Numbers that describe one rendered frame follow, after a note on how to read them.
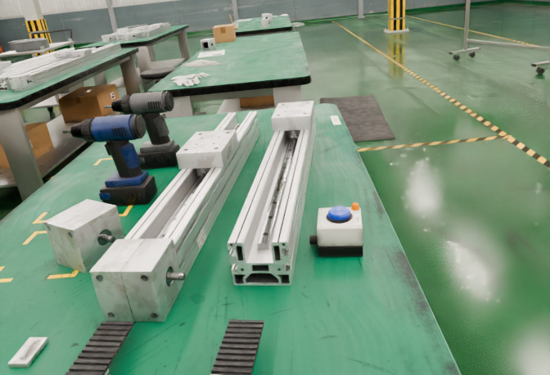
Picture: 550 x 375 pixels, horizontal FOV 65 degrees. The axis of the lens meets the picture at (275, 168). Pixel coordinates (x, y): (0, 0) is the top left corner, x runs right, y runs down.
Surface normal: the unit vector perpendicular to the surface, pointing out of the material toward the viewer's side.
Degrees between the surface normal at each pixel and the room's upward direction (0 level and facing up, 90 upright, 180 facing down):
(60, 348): 0
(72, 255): 90
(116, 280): 90
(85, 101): 88
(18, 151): 90
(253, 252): 0
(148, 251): 0
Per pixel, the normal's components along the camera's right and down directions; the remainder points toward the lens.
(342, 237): -0.14, 0.40
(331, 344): -0.10, -0.92
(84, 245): 0.86, 0.11
